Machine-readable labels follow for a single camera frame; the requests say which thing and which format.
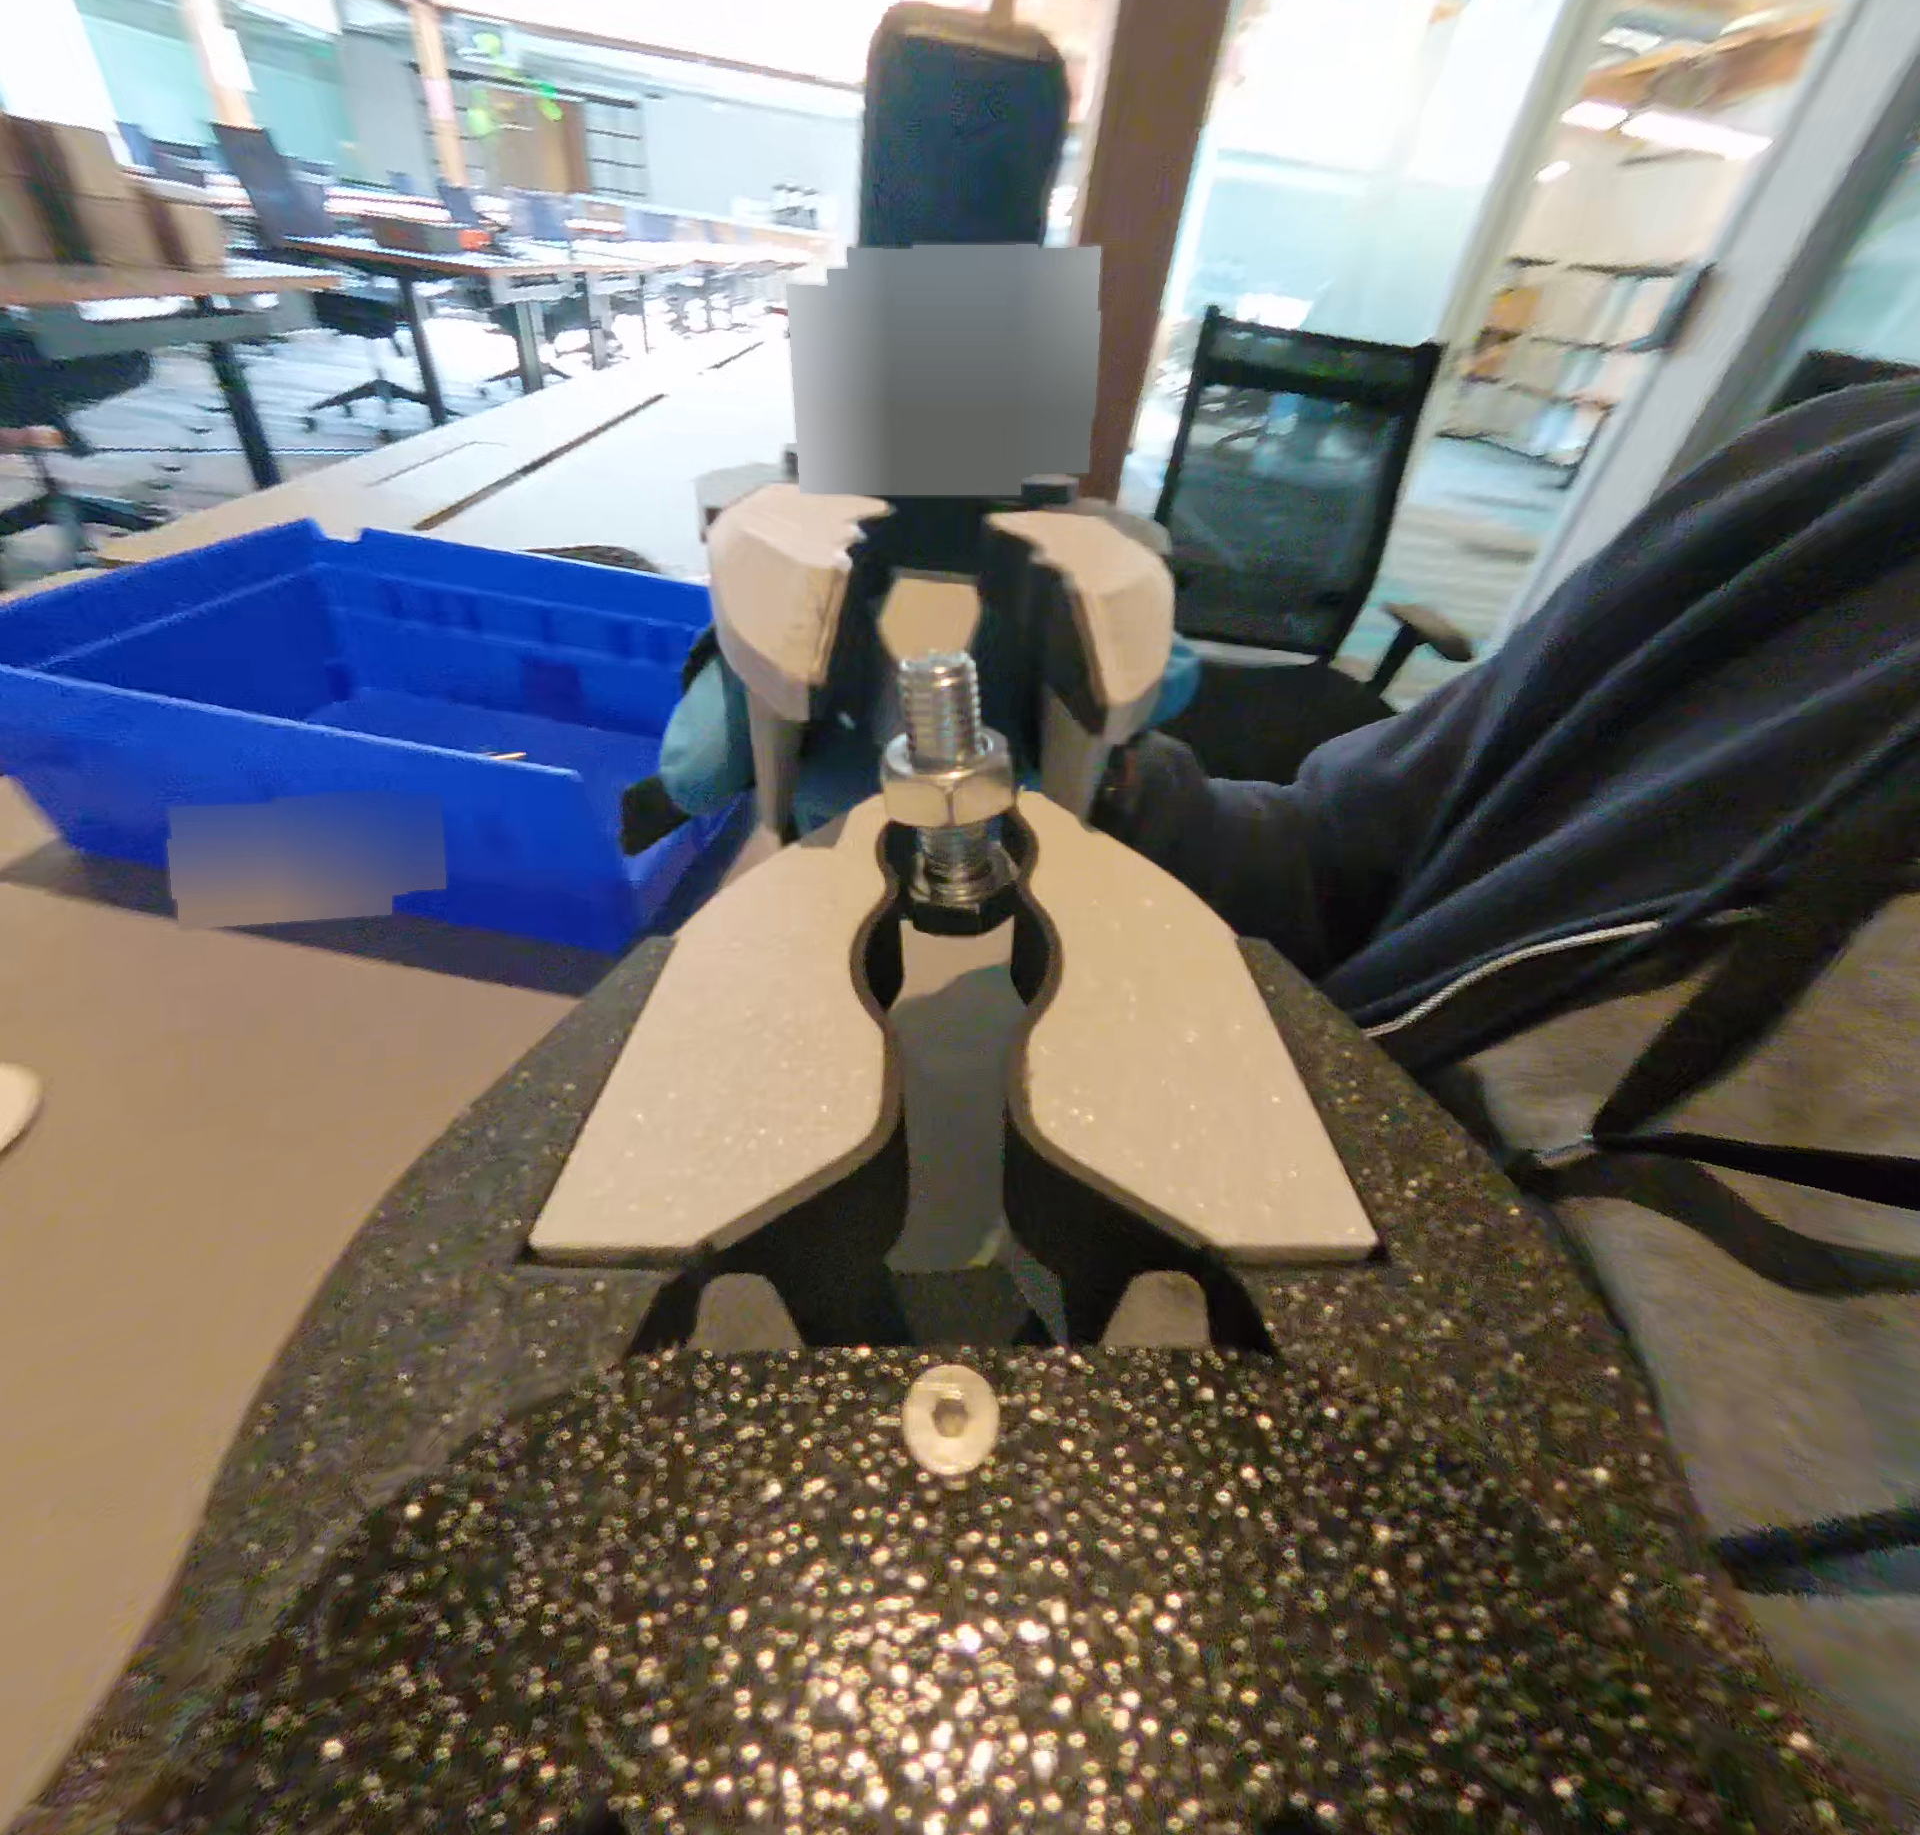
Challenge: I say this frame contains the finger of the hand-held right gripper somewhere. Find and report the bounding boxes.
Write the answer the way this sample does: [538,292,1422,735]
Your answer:
[703,490,892,848]
[988,507,1179,818]

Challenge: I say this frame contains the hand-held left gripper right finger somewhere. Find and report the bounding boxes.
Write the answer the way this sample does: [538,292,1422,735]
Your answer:
[1001,793,1386,1359]

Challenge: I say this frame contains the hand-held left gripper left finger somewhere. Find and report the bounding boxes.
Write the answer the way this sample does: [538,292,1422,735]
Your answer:
[524,793,917,1351]

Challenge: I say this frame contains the steel hex bolt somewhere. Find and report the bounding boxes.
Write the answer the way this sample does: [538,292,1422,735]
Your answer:
[882,647,1021,914]

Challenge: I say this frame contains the steel hex nut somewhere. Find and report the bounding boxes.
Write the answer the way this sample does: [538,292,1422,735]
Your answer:
[879,755,1021,823]

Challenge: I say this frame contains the blue plastic bin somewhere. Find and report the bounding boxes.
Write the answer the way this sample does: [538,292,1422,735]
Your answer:
[0,517,755,954]

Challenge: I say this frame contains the person's right forearm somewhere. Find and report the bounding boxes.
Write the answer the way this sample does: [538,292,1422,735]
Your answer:
[1102,731,1443,973]

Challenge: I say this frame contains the person's right hand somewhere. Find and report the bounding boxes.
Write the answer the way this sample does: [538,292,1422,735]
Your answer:
[658,647,758,827]

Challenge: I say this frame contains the wooden pillar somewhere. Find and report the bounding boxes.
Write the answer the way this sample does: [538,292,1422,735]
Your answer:
[1071,0,1250,504]

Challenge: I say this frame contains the person's navy jacket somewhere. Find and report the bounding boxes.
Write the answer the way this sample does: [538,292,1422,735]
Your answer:
[1321,373,1920,1079]

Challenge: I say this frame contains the person's grey clothing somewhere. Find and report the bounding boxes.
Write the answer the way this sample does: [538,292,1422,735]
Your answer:
[1418,935,1920,1835]

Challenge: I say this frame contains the long brown-edged desk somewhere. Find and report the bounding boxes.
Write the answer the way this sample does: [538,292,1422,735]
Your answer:
[0,261,351,494]

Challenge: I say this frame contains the stack of cardboard boxes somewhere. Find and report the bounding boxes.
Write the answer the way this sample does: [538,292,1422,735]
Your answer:
[0,117,228,272]

